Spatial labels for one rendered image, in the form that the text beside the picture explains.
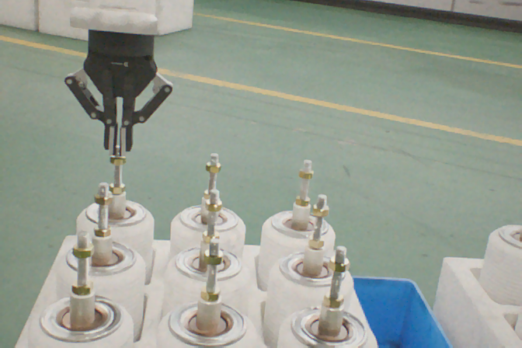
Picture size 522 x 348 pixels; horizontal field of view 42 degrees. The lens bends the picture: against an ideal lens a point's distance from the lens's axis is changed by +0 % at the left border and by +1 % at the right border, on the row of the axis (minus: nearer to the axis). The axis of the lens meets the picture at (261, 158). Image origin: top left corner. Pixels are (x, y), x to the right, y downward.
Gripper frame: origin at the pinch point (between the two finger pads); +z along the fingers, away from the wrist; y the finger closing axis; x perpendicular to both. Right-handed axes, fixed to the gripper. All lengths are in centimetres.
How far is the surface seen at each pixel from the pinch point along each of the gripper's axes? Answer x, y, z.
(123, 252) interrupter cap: 10.6, -2.3, 9.8
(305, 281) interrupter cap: 14.8, -22.5, 9.7
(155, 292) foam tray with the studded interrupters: 6.4, -5.9, 17.2
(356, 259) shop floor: -40, -42, 35
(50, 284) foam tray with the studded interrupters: 5.9, 6.7, 17.2
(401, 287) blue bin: -11, -42, 24
